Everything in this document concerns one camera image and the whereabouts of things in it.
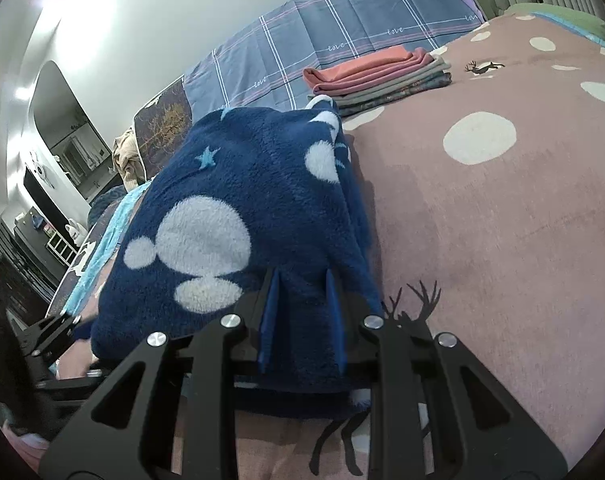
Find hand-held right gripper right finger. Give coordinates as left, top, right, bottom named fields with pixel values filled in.
left=325, top=269, right=568, bottom=480

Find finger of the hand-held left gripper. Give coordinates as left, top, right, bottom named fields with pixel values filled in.
left=20, top=312, right=83, bottom=358

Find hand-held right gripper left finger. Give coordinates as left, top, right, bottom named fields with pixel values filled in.
left=38, top=267, right=283, bottom=480

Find navy fleece garment white dots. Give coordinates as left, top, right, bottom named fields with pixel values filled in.
left=90, top=97, right=388, bottom=421

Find stack of folded clothes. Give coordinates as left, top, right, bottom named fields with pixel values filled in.
left=307, top=55, right=452, bottom=104

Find dark cabinet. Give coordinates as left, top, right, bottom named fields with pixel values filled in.
left=0, top=220, right=68, bottom=316

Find white grid rack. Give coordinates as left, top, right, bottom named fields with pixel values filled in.
left=45, top=232, right=78, bottom=266

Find light blue fuzzy blanket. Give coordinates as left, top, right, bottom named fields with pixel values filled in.
left=62, top=180, right=150, bottom=316

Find beige crumpled cloth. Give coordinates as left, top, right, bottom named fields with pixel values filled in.
left=112, top=127, right=148, bottom=193

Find pink polka-dot blanket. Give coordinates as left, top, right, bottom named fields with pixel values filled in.
left=2, top=12, right=605, bottom=480

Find dark purple patterned pillow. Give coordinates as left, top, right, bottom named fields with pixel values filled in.
left=134, top=80, right=193, bottom=178

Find patterned folded garment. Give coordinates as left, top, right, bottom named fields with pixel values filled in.
left=333, top=72, right=453, bottom=117

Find coral folded garment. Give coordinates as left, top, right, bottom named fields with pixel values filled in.
left=302, top=46, right=436, bottom=97

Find blue plaid quilt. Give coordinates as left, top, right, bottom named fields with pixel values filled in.
left=182, top=0, right=486, bottom=113

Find green cloth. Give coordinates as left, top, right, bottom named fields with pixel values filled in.
left=503, top=2, right=605, bottom=41

